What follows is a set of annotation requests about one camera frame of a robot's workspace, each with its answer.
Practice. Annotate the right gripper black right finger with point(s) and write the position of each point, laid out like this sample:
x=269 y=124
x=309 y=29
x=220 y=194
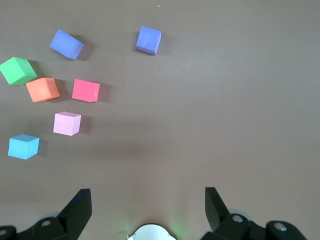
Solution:
x=225 y=225

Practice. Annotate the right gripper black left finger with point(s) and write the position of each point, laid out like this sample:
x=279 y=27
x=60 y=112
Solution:
x=72 y=220

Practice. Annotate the light blue foam cube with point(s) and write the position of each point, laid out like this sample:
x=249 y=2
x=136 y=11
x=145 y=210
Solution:
x=22 y=147

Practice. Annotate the pink foam cube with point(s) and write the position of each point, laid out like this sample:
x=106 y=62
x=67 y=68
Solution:
x=65 y=123

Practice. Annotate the red foam cube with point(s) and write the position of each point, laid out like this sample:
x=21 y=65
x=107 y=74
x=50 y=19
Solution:
x=85 y=90

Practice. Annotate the orange foam cube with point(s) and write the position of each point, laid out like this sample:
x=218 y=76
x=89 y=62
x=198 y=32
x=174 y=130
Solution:
x=41 y=90

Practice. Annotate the green foam cube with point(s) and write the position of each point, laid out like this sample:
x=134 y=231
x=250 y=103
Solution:
x=15 y=71

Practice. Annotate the purple foam cube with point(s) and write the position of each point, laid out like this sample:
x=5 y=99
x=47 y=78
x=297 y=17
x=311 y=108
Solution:
x=148 y=40
x=63 y=42

